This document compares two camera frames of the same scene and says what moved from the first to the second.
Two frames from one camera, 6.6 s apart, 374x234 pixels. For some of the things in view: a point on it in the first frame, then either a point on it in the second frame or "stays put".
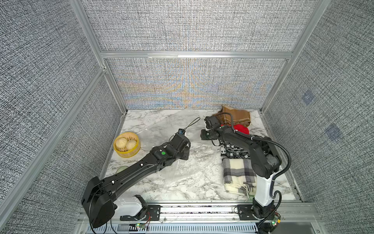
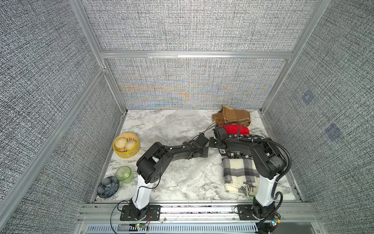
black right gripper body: x=206 y=134 -> x=213 y=143
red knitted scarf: x=241 y=128 stays put
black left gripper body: x=183 y=155 -> x=203 y=153
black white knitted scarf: x=228 y=150 stays put
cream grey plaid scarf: x=239 y=176 stays put
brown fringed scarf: x=228 y=116 stays put
